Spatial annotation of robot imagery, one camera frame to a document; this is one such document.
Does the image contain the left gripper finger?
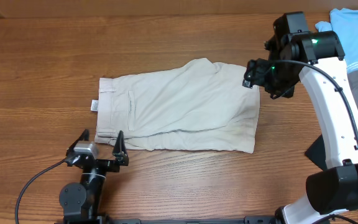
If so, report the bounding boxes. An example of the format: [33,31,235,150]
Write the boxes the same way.
[112,131,128,160]
[67,129,90,152]

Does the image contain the beige khaki shorts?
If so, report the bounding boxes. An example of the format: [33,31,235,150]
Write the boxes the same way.
[95,58,260,153]

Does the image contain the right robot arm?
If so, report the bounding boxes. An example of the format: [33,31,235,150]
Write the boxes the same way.
[242,12,358,223]

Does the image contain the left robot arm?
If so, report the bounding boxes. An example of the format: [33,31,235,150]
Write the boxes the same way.
[59,129,129,224]

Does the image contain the black garment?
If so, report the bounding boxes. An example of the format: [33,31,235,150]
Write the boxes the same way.
[305,135,328,170]

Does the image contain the light blue shirt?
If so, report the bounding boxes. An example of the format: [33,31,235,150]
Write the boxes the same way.
[315,8,358,73]

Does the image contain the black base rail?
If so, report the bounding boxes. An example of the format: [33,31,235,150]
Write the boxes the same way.
[58,215,281,224]

